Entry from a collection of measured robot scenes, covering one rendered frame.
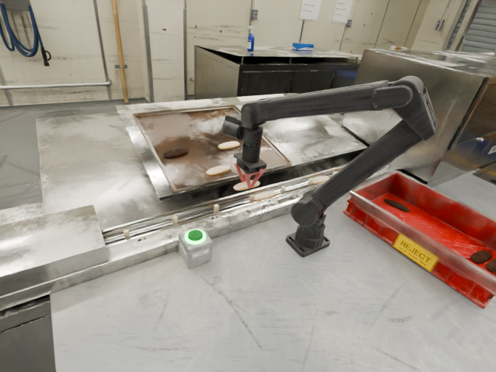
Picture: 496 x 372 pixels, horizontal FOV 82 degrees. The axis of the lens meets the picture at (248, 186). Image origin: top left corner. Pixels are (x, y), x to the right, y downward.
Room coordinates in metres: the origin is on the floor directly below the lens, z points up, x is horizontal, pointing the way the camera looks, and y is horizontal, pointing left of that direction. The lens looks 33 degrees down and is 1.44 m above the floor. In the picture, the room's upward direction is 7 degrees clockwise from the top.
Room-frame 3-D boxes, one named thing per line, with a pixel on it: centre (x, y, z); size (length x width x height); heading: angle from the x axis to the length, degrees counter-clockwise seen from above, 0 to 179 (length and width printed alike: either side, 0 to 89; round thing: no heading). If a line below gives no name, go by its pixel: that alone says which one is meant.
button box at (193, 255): (0.56, 0.12, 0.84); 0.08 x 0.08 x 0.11; 36
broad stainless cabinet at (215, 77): (3.66, -0.26, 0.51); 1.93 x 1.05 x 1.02; 126
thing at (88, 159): (1.40, 0.04, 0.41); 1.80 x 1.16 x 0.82; 126
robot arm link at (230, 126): (0.83, 0.04, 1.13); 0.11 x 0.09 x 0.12; 58
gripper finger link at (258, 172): (0.80, 0.00, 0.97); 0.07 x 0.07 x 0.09; 36
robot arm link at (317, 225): (0.68, -0.19, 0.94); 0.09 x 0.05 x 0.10; 58
